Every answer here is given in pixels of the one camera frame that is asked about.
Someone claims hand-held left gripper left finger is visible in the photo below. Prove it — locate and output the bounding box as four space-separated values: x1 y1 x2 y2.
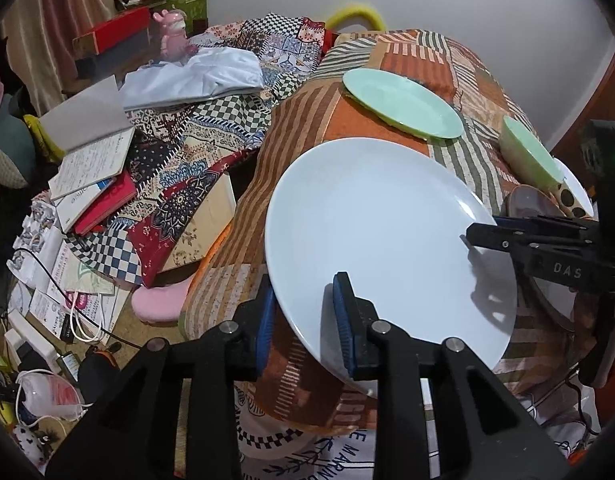
44 275 278 480

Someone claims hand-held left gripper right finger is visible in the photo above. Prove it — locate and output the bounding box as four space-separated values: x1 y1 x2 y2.
332 271 573 480

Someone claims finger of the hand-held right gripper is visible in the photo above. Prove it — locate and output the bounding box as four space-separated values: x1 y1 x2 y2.
466 223 588 256
492 214 601 233

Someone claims green bowl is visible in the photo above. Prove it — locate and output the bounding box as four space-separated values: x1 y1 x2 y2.
501 116 564 196

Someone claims large white plate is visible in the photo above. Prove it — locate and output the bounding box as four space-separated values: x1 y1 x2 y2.
264 137 518 400

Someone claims green plate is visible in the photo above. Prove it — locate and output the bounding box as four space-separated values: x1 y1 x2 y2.
342 68 464 140

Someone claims glass plate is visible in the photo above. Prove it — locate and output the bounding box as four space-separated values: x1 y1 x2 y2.
505 184 581 333

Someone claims spotted white bowl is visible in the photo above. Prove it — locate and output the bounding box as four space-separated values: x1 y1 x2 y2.
550 157 594 218

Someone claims pink slipper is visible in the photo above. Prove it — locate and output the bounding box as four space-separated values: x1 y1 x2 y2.
131 277 195 323

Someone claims wooden door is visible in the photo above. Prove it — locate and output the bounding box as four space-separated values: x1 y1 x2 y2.
550 40 615 171

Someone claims white paper bag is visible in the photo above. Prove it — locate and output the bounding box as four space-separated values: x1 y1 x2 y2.
47 250 133 346

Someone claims checkered patterned quilt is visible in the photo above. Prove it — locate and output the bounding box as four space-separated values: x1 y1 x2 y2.
62 12 338 288

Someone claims red book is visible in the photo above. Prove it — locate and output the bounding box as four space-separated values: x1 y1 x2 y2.
73 172 138 236

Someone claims striped orange patchwork blanket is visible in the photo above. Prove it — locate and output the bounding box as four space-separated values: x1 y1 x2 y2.
180 29 598 433

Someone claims white booklet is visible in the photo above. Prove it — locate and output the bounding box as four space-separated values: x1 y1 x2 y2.
54 177 120 233

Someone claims white plastic bag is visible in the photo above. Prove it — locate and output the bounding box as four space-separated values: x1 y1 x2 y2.
16 369 84 422

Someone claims yellow foam hoop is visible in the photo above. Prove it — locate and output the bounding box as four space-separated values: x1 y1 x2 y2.
326 2 385 31

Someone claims open notebook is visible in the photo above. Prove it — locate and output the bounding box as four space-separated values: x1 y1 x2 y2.
38 75 136 201

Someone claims pink pig figurine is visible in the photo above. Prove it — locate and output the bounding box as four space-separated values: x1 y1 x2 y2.
152 9 198 66

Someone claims dark grey box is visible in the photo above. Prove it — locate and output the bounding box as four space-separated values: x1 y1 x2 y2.
74 40 153 81

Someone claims grey stuffed toy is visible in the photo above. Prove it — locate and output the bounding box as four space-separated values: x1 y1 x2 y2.
0 92 38 190

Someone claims green box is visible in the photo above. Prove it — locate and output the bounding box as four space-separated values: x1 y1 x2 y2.
164 0 209 31

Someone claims red box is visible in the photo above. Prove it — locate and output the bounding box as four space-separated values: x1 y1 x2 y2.
71 7 152 58

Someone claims striped curtain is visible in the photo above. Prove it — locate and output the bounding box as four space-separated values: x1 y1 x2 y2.
0 0 115 116

